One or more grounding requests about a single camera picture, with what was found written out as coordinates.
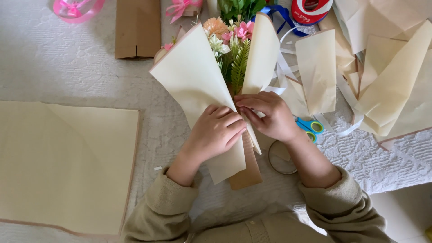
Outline red and white tape roll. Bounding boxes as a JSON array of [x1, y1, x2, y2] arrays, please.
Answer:
[[291, 0, 334, 27]]

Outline cream paper sheet brown edge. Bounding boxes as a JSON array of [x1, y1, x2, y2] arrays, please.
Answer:
[[375, 51, 432, 151]]

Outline person's left hand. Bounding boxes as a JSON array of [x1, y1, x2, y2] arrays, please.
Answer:
[[182, 105, 248, 166]]

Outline crumpled cream paper sheet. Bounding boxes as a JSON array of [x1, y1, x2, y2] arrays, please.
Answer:
[[332, 0, 432, 55]]

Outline large cream paper sheet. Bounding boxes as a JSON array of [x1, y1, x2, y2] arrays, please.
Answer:
[[0, 100, 141, 237]]

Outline creased cream paper piece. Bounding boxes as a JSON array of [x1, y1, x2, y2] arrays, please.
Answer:
[[295, 29, 337, 115]]

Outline folded cream paper strip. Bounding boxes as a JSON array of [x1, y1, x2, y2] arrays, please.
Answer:
[[354, 19, 432, 137]]

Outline white ribbon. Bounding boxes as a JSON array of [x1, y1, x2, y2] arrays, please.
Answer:
[[263, 26, 366, 137]]

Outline peach artificial flower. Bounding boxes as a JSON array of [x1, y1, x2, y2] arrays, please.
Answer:
[[203, 17, 230, 40]]

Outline blue scissors green handles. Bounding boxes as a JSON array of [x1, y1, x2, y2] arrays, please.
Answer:
[[294, 116, 325, 144]]

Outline pink ribbon spool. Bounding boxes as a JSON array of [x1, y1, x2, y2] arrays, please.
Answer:
[[53, 0, 106, 24]]

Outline pink ribbon bow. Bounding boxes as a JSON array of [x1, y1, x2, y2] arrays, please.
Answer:
[[165, 0, 204, 24]]

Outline white textured cloth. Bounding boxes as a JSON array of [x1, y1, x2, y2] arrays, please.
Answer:
[[0, 0, 432, 243]]

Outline blue ribbon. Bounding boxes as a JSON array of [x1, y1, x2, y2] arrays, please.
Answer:
[[251, 5, 308, 37]]

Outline pink artificial flowers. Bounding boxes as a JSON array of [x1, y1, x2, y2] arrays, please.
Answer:
[[221, 20, 254, 44]]

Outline small cream paper offcut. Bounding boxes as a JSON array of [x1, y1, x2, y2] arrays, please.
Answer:
[[279, 77, 313, 121]]

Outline green leafy plant bunch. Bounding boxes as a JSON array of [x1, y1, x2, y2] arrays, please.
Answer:
[[217, 0, 268, 23]]

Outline clear tape roll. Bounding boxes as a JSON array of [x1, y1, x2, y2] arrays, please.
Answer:
[[268, 140, 298, 175]]

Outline person's right hand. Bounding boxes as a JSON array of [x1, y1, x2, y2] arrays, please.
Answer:
[[234, 91, 302, 143]]

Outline white artificial flower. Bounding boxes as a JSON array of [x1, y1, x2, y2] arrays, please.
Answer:
[[208, 34, 231, 56]]

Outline cream bouquet wrapping paper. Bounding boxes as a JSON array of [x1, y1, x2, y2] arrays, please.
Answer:
[[241, 12, 281, 155], [149, 22, 247, 185]]

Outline beige cardigan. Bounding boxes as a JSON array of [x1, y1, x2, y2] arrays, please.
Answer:
[[120, 165, 396, 243]]

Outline green artificial fern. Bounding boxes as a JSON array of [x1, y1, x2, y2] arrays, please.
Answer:
[[230, 38, 251, 96]]

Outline brown kraft bouquet wrap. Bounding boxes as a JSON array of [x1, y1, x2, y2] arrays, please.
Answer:
[[229, 130, 263, 191]]

